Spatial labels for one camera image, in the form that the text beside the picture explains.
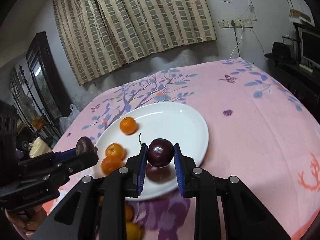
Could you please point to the white oval plate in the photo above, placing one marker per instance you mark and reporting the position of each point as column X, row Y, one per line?
column 159, row 127

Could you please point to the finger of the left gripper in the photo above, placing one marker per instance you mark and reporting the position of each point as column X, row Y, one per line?
column 62, row 156
column 78, row 163

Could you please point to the plastic bag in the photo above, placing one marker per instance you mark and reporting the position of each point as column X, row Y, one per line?
column 65, row 122

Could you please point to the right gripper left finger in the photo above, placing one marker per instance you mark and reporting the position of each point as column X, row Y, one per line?
column 126, row 181

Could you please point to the black hat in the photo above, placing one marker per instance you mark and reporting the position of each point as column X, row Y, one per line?
column 280, row 52

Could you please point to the cream lid drink cup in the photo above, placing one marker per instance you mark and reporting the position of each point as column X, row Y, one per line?
column 38, row 147

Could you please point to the wall power sockets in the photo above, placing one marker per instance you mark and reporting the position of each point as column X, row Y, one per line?
column 234, row 23

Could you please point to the computer monitor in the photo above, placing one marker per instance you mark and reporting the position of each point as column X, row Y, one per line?
column 310, row 41

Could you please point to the yellow orange tomato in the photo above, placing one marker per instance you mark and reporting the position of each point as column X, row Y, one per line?
column 133, row 231

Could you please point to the pink deer tablecloth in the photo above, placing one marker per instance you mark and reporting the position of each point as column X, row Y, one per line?
column 258, row 131

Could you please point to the large dark plum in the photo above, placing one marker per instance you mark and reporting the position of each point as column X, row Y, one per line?
column 160, row 153

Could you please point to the dark wrinkled passion fruit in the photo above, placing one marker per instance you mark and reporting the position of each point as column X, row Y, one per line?
column 85, row 145

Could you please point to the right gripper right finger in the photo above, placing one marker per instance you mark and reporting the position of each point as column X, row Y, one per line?
column 195, row 182

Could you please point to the large orange mandarin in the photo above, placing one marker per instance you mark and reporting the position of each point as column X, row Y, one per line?
column 110, row 164

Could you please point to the person hand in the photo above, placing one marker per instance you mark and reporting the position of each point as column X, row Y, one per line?
column 24, row 225

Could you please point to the striped beige curtain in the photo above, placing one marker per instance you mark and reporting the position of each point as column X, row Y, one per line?
column 100, row 36

